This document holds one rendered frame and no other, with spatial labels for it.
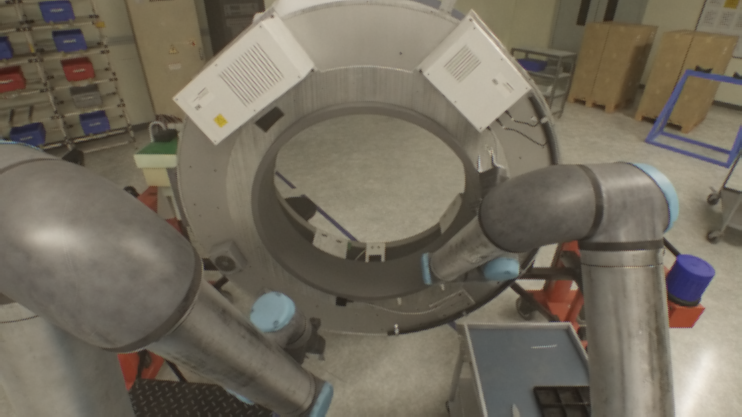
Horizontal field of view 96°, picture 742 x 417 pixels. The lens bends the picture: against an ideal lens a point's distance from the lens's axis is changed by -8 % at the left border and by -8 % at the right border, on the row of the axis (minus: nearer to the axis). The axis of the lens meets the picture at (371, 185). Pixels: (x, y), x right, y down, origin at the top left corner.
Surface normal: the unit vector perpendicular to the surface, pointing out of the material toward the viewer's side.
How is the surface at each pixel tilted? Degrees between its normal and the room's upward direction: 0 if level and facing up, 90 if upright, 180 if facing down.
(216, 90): 90
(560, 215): 74
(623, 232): 59
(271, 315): 19
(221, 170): 90
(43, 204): 32
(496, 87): 90
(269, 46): 90
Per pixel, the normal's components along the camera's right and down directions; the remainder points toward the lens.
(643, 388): -0.31, -0.09
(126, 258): 0.74, -0.29
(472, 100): -0.04, 0.49
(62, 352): 0.77, 0.28
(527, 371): 0.00, -0.87
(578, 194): -0.15, -0.22
